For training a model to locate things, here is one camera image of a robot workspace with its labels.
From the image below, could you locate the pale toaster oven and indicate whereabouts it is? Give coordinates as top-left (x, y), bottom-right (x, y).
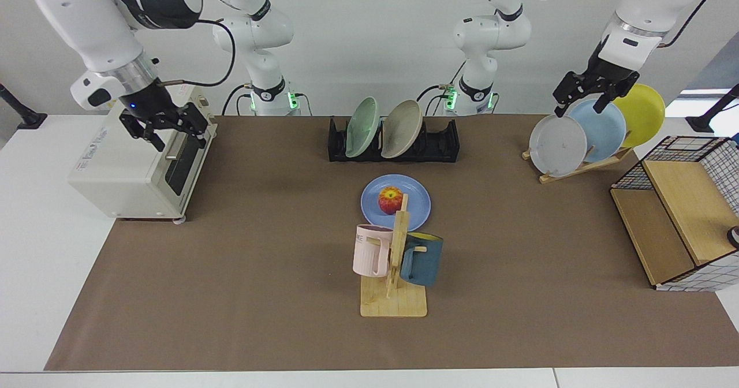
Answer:
top-left (68, 85), bottom-right (219, 224)

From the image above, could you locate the brown table cloth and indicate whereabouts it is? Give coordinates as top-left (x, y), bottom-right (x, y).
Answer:
top-left (44, 115), bottom-right (739, 371)

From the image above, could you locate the yellow plate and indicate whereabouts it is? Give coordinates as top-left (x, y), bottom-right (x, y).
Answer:
top-left (612, 84), bottom-right (666, 148)

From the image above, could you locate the grey plate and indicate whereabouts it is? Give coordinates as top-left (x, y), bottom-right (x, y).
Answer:
top-left (529, 114), bottom-right (588, 178)

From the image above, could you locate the wooden cup stand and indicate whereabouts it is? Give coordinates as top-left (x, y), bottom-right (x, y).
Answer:
top-left (360, 193), bottom-right (428, 318)

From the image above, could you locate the light blue plate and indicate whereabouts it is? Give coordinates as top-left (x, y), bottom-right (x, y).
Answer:
top-left (569, 99), bottom-right (627, 163)

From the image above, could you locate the pale green plate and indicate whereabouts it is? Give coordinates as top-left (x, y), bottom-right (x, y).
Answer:
top-left (345, 97), bottom-right (380, 158)

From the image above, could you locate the beige plate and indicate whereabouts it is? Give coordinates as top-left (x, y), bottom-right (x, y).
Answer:
top-left (381, 100), bottom-right (423, 159)

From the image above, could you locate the pink cup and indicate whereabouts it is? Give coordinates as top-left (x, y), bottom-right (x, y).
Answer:
top-left (353, 224), bottom-right (394, 277)

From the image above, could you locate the wire basket with wooden floor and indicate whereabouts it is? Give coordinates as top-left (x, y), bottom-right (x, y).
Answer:
top-left (610, 136), bottom-right (739, 292)

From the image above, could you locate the black pole stand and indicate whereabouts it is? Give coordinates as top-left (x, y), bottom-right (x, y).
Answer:
top-left (686, 84), bottom-right (739, 133)
top-left (0, 83), bottom-right (48, 130)

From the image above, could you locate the red yellow apple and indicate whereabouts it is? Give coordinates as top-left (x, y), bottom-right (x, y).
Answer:
top-left (378, 186), bottom-right (405, 215)

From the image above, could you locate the wooden plate stand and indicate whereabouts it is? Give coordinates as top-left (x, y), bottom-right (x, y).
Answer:
top-left (522, 145), bottom-right (634, 185)

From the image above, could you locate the dark teal cup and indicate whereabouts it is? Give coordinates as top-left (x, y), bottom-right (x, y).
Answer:
top-left (400, 232), bottom-right (444, 287)

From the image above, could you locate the black dish rack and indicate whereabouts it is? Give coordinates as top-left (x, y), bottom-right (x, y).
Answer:
top-left (328, 117), bottom-right (461, 163)

